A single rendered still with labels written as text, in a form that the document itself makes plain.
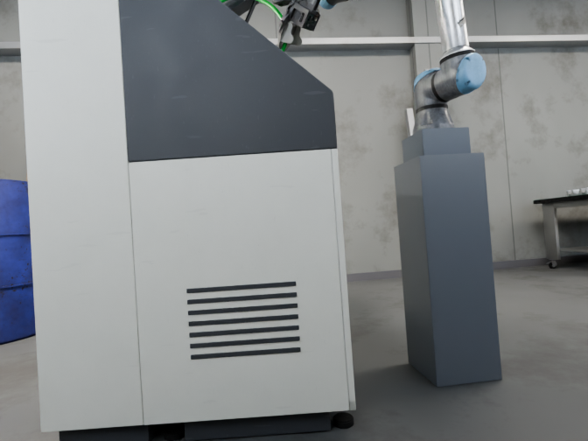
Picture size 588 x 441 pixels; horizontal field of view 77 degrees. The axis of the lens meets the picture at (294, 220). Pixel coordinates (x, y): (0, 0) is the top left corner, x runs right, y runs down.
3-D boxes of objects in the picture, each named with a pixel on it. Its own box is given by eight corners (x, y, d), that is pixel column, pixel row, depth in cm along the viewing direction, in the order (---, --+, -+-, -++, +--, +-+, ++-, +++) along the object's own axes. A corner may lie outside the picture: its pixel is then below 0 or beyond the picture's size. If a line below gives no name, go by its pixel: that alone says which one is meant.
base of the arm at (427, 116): (442, 138, 151) (440, 114, 151) (463, 128, 136) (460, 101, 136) (406, 139, 149) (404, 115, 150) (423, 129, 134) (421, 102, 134)
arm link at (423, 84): (430, 115, 151) (429, 81, 151) (458, 103, 139) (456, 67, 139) (408, 112, 146) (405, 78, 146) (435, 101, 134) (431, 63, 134)
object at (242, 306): (358, 437, 101) (337, 148, 103) (144, 452, 101) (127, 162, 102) (331, 352, 171) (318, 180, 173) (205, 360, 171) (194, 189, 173)
